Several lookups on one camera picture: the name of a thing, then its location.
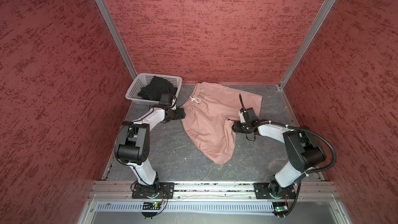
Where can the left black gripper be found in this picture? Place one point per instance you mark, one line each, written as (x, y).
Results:
(180, 114)

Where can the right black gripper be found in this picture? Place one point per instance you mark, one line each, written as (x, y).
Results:
(237, 127)

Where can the pink shorts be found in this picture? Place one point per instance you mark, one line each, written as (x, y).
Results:
(210, 114)

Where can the white plastic basket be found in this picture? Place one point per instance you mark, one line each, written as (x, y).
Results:
(144, 79)

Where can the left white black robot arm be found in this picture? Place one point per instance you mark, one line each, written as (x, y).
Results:
(132, 147)

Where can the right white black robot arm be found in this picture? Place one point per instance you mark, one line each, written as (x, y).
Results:
(302, 146)

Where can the black shorts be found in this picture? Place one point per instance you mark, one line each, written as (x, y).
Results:
(154, 90)

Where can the right green circuit board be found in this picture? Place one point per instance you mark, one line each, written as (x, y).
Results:
(280, 208)

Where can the green circuit board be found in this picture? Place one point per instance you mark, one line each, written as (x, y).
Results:
(151, 206)
(280, 208)

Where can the left green circuit board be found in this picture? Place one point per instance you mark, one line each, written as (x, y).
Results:
(151, 206)

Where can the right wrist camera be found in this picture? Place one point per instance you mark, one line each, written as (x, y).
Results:
(248, 116)

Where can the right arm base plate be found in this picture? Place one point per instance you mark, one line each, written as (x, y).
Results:
(262, 190)

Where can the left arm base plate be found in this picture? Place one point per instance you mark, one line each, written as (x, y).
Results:
(161, 190)

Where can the white slotted cable duct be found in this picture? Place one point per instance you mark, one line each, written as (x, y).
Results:
(259, 208)

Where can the aluminium mounting rail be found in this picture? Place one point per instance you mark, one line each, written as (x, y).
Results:
(183, 191)

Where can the left corner aluminium post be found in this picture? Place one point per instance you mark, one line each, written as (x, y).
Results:
(116, 36)

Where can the corner aluminium post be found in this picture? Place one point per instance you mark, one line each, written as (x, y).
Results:
(312, 31)
(116, 36)

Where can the right corner aluminium post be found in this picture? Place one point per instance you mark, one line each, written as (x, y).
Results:
(312, 31)

